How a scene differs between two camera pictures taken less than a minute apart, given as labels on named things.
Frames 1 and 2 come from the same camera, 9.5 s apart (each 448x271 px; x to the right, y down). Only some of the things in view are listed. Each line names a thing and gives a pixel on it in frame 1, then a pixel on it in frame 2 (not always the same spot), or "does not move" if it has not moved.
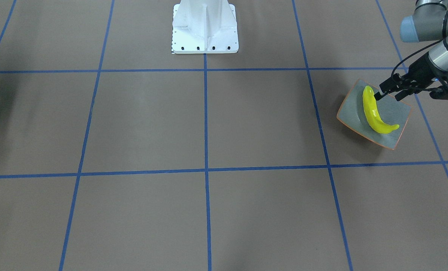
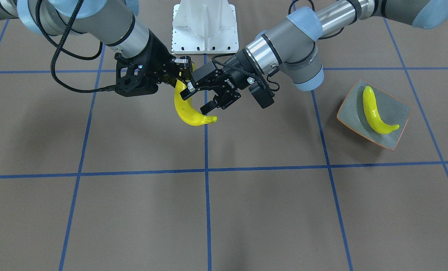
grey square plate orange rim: [352, 113] does not move
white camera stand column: [202, 26] does not move
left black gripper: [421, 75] → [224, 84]
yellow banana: [372, 111] does not move
